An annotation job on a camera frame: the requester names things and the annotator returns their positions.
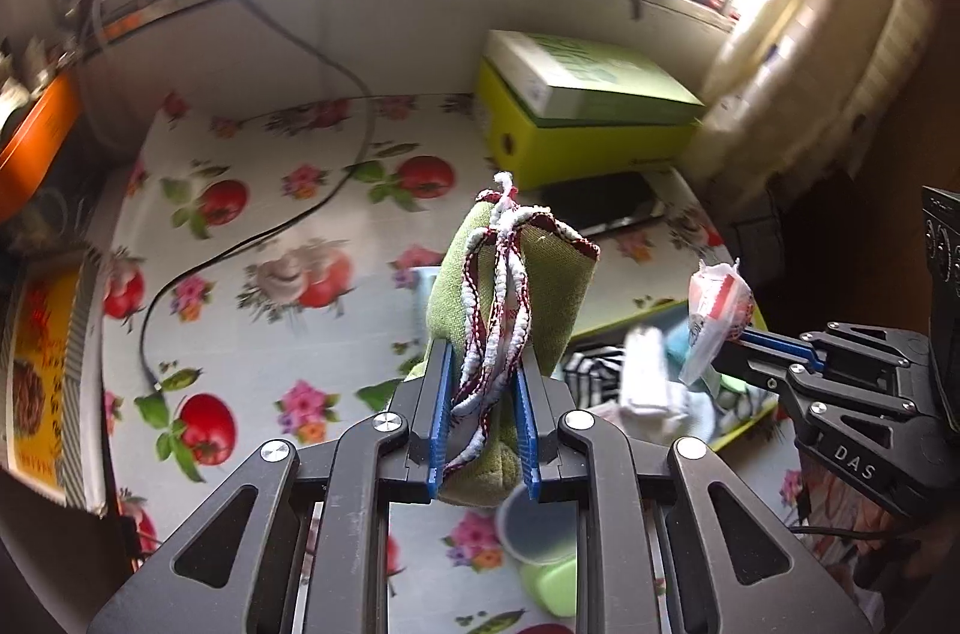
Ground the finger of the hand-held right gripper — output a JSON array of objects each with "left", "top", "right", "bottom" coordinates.
[
  {"left": 712, "top": 334, "right": 935, "bottom": 432},
  {"left": 801, "top": 323, "right": 931, "bottom": 374}
]

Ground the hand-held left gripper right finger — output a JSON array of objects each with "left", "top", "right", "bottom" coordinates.
[{"left": 512, "top": 353, "right": 878, "bottom": 634}]

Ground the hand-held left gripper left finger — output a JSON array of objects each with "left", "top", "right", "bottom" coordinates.
[{"left": 86, "top": 334, "right": 457, "bottom": 634}]

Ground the clear bag with red contents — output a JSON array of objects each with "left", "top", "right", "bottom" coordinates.
[{"left": 679, "top": 259, "right": 755, "bottom": 389}]

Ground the white tray with lime rim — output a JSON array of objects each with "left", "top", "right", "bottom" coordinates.
[{"left": 562, "top": 296, "right": 781, "bottom": 455}]

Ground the black white striped cloth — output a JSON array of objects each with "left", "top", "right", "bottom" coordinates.
[{"left": 562, "top": 345, "right": 627, "bottom": 410}]

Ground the white mint sock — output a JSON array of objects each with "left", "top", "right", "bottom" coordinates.
[{"left": 660, "top": 379, "right": 725, "bottom": 444}]

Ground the white towel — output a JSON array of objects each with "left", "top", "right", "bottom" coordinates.
[{"left": 619, "top": 325, "right": 691, "bottom": 425}]

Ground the green pouch with braided cord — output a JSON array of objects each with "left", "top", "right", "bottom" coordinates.
[{"left": 421, "top": 173, "right": 602, "bottom": 507}]

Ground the clear round plastic container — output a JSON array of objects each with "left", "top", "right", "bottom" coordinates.
[{"left": 499, "top": 488, "right": 582, "bottom": 564}]

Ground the light green plastic case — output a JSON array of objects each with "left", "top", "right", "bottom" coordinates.
[{"left": 519, "top": 559, "right": 580, "bottom": 620}]

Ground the floral fruit print tablecloth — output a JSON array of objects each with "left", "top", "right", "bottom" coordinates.
[{"left": 97, "top": 90, "right": 818, "bottom": 634}]

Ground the lime green cardboard box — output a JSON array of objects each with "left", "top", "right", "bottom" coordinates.
[{"left": 476, "top": 60, "right": 698, "bottom": 193}]

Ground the cream curtain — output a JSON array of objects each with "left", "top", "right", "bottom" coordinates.
[{"left": 705, "top": 0, "right": 960, "bottom": 200}]

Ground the white and green box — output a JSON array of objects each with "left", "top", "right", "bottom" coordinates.
[{"left": 482, "top": 30, "right": 706, "bottom": 127}]

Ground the yellow printed food box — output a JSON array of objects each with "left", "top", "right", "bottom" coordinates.
[{"left": 0, "top": 263, "right": 106, "bottom": 507}]

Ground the orange plastic tray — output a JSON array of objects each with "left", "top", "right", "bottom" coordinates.
[{"left": 0, "top": 71, "right": 82, "bottom": 223}]

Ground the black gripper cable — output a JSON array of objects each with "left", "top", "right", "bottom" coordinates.
[{"left": 780, "top": 518, "right": 931, "bottom": 541}]

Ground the black power cable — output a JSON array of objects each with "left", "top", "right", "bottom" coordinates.
[{"left": 139, "top": 0, "right": 383, "bottom": 393}]

